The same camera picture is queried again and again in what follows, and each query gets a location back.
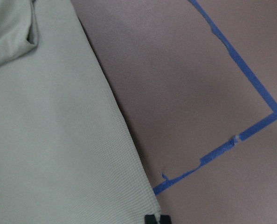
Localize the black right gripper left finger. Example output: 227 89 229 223
145 215 156 224

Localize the olive green long-sleeve shirt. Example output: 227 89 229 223
0 0 161 224

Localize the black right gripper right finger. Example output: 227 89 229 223
160 215 171 224

